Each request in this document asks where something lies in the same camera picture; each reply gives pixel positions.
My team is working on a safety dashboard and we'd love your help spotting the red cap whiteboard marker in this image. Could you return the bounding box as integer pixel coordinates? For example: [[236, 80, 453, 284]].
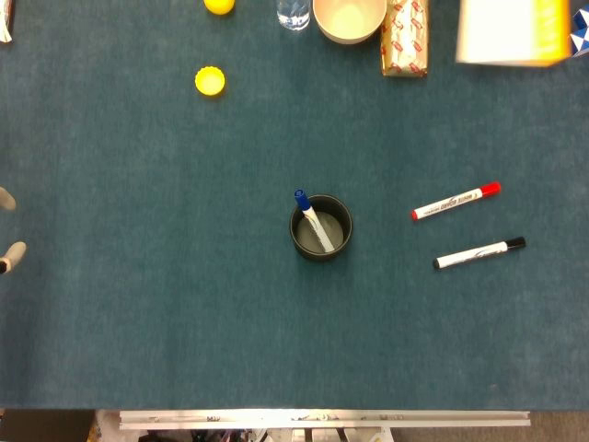
[[410, 181, 502, 222]]

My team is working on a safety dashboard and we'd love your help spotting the black cap whiteboard marker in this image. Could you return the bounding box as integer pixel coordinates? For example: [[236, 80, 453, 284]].
[[432, 236, 527, 271]]

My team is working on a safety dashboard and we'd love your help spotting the blue cap whiteboard marker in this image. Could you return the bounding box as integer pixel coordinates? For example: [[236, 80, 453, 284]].
[[294, 188, 336, 253]]

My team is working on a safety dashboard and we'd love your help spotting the black round pen holder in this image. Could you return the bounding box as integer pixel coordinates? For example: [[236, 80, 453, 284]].
[[289, 193, 354, 262]]

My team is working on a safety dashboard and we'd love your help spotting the blue felt table cover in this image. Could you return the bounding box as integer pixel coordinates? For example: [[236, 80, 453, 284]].
[[0, 0, 589, 411]]

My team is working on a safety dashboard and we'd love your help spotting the yellow bottle cap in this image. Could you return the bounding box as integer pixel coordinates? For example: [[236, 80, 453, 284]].
[[194, 65, 226, 99]]

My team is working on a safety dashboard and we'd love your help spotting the clear glass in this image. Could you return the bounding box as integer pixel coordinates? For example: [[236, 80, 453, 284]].
[[276, 0, 312, 32]]

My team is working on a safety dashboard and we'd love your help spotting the beige bowl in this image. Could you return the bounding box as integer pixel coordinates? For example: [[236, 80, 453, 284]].
[[312, 0, 388, 46]]

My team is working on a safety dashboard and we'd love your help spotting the gold red printed snack pack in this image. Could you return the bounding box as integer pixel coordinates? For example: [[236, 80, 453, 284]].
[[379, 0, 430, 78]]

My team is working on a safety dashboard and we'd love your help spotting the yellow round plastic object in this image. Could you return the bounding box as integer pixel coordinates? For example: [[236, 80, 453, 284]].
[[202, 0, 237, 17]]

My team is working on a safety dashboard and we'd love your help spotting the white orange box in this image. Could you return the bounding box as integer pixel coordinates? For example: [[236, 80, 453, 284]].
[[455, 0, 573, 68]]

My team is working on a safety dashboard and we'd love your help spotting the blue white snake cube toy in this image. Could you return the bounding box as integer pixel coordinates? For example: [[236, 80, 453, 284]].
[[570, 8, 589, 57]]

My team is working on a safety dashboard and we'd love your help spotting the white printed package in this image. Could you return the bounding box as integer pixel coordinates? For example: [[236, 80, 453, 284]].
[[0, 0, 15, 44]]

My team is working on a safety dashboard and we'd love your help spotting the aluminium profile rail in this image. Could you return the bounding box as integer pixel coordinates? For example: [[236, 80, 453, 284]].
[[118, 409, 531, 432]]

